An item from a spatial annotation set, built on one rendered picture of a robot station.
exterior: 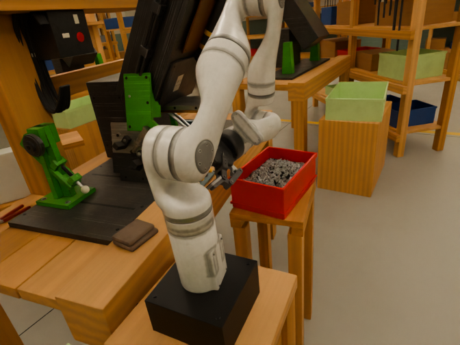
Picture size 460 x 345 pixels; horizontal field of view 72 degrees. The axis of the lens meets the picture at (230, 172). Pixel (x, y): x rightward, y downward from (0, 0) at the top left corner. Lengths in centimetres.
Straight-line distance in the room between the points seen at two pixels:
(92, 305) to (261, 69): 65
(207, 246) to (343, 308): 138
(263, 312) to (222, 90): 47
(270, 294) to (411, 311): 129
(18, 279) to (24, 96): 63
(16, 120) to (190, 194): 87
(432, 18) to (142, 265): 320
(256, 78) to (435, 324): 154
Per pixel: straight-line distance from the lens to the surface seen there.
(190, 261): 62
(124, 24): 648
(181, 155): 49
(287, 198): 108
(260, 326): 73
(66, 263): 98
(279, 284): 80
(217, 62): 59
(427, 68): 361
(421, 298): 207
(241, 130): 72
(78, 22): 140
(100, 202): 118
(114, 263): 88
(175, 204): 56
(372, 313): 192
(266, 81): 81
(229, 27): 65
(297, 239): 113
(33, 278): 99
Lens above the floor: 142
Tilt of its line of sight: 26 degrees down
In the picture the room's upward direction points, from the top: 6 degrees counter-clockwise
